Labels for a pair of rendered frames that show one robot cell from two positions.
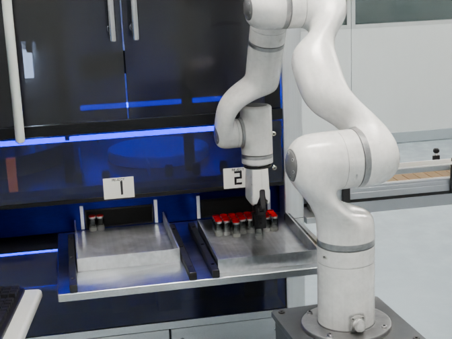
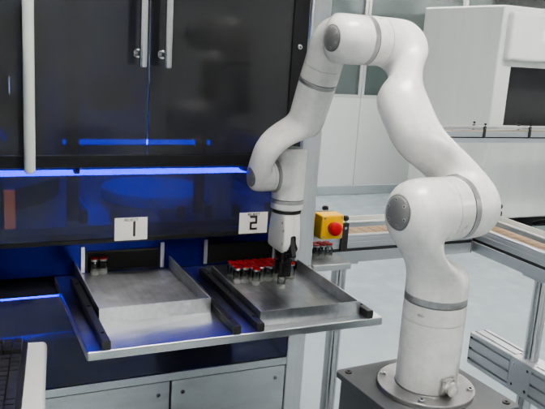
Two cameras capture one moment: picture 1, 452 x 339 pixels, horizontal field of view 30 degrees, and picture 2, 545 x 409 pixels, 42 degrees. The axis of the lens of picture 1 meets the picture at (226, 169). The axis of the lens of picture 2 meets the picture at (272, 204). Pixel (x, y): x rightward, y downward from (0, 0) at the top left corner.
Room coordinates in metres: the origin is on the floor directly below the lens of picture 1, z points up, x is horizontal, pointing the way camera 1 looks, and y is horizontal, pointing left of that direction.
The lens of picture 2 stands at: (0.51, 0.40, 1.50)
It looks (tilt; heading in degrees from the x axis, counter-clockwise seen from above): 13 degrees down; 345
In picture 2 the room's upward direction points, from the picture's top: 4 degrees clockwise
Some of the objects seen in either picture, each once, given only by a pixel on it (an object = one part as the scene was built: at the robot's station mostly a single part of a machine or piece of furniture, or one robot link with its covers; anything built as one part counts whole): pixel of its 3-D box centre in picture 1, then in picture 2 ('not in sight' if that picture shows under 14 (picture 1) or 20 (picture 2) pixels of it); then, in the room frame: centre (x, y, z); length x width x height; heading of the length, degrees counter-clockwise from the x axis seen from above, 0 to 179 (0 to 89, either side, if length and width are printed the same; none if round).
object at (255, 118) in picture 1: (254, 128); (287, 172); (2.19, -0.08, 1.19); 0.09 x 0.08 x 0.13; 107
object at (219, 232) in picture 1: (246, 224); (264, 272); (2.25, -0.05, 0.90); 0.18 x 0.02 x 0.05; 100
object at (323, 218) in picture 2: not in sight; (327, 224); (2.41, -0.27, 1.00); 0.08 x 0.07 x 0.07; 10
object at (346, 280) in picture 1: (346, 284); (430, 343); (1.66, -0.24, 0.95); 0.19 x 0.19 x 0.18
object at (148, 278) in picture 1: (190, 251); (212, 299); (2.15, 0.10, 0.87); 0.70 x 0.48 x 0.02; 100
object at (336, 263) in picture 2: (320, 212); (321, 260); (2.45, -0.28, 0.87); 0.14 x 0.13 x 0.02; 10
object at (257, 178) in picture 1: (257, 181); (285, 227); (2.19, -0.08, 1.05); 0.10 x 0.08 x 0.11; 10
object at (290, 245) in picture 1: (255, 239); (281, 289); (2.14, -0.07, 0.90); 0.34 x 0.26 x 0.04; 10
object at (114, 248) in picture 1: (124, 239); (138, 286); (2.19, 0.28, 0.90); 0.34 x 0.26 x 0.04; 10
